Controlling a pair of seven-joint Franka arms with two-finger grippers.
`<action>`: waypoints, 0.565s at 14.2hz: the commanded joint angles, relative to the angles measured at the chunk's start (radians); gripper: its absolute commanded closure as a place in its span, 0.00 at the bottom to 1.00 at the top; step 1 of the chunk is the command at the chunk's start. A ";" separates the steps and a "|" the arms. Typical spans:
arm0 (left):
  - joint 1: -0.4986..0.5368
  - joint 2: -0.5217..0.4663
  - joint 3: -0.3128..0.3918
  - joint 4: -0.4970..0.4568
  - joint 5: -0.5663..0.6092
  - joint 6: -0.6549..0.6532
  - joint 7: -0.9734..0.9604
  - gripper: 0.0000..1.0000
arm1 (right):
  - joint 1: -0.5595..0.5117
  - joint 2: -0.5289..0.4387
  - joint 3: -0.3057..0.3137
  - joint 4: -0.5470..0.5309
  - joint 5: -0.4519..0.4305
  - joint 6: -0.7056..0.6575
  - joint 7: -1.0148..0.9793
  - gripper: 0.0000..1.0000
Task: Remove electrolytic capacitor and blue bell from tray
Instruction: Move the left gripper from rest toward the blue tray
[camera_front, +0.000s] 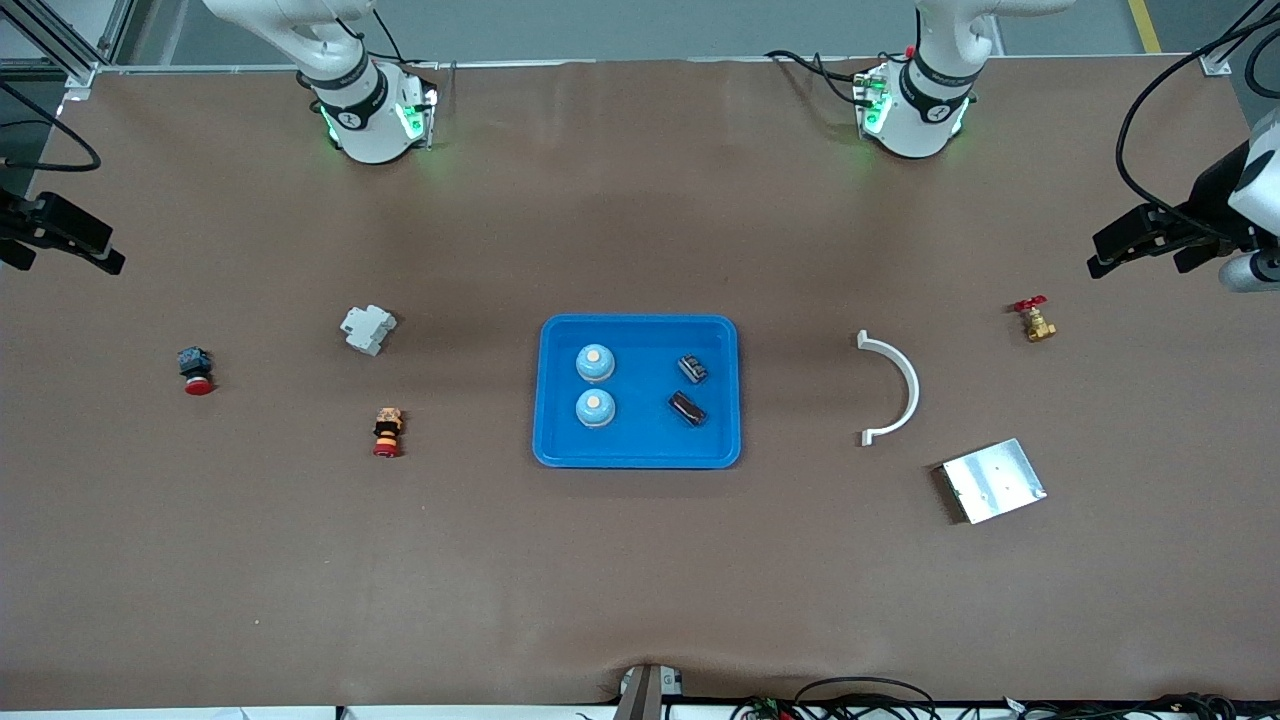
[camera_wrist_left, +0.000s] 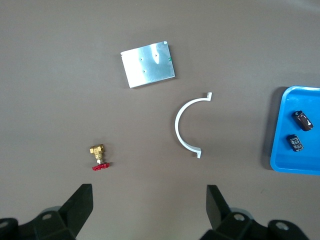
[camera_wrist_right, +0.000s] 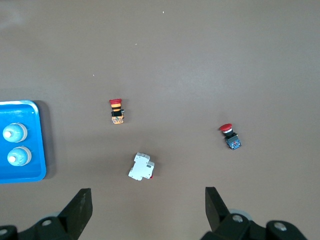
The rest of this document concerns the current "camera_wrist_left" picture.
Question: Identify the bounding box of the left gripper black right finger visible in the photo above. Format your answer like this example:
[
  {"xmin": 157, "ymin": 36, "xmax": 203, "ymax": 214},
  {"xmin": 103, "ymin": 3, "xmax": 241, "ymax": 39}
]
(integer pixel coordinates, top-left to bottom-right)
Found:
[{"xmin": 199, "ymin": 184, "xmax": 308, "ymax": 240}]

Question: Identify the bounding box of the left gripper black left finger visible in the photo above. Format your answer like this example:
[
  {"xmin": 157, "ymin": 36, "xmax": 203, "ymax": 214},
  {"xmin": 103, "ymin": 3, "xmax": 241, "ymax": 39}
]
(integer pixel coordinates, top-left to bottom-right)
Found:
[{"xmin": 0, "ymin": 184, "xmax": 94, "ymax": 240}]

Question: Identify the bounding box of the small black connector block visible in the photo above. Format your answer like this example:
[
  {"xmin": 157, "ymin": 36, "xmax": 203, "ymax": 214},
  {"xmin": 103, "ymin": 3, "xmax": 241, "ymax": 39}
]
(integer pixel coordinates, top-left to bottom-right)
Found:
[{"xmin": 285, "ymin": 133, "xmax": 306, "ymax": 153}]

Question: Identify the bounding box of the brown cylindrical capacitor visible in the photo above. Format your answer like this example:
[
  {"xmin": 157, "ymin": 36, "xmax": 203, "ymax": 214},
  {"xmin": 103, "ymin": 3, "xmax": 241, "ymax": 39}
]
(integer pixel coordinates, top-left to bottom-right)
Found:
[{"xmin": 291, "ymin": 109, "xmax": 315, "ymax": 132}]

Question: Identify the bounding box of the blue plastic tray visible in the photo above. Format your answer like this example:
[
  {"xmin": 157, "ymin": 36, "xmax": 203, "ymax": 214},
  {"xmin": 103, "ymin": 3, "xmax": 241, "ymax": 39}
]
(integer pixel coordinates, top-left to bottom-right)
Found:
[{"xmin": 269, "ymin": 85, "xmax": 320, "ymax": 176}]

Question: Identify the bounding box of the brown table mat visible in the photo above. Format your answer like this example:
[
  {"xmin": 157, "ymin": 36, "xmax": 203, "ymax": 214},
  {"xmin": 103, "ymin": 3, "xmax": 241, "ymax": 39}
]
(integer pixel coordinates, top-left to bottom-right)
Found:
[{"xmin": 0, "ymin": 0, "xmax": 320, "ymax": 240}]

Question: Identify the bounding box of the silver metal box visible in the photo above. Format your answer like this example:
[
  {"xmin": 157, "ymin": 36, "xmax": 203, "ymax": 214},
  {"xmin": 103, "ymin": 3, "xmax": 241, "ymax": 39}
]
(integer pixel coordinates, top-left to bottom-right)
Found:
[{"xmin": 119, "ymin": 40, "xmax": 176, "ymax": 89}]

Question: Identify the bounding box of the brass valve red handle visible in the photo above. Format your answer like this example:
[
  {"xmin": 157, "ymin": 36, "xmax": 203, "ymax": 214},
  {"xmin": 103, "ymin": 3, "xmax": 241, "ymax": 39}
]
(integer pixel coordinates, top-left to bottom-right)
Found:
[{"xmin": 89, "ymin": 143, "xmax": 111, "ymax": 172}]

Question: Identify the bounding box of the white half-ring pipe clamp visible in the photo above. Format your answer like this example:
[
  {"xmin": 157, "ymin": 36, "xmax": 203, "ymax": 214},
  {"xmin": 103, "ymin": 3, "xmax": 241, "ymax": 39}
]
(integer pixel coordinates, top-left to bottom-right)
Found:
[{"xmin": 174, "ymin": 91, "xmax": 214, "ymax": 160}]

